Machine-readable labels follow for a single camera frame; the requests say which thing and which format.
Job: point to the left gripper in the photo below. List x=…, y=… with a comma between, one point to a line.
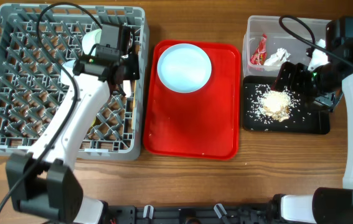
x=135, y=73

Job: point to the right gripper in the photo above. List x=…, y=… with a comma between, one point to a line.
x=299, y=71

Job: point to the white napkin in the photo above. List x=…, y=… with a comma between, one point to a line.
x=277, y=59

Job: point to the food scraps and rice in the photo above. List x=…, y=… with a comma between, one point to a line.
x=266, y=106

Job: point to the red sauce packet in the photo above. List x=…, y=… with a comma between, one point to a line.
x=260, y=54

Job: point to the light blue food bowl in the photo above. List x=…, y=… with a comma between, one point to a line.
x=90, y=39

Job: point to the white plastic fork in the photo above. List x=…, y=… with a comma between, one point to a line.
x=127, y=88

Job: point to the yellow plastic cup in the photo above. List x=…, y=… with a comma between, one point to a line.
x=93, y=122

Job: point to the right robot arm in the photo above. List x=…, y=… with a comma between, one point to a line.
x=325, y=205

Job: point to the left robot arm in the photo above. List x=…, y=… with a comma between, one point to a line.
x=42, y=182

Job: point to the black waste tray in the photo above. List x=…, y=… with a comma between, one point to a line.
x=297, y=117

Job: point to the grey dishwasher rack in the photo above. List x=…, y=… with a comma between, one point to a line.
x=34, y=40

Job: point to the clear plastic bin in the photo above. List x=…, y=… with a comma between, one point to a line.
x=277, y=38

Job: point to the light blue plate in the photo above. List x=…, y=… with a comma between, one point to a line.
x=184, y=68

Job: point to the red plastic tray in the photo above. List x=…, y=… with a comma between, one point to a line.
x=202, y=124

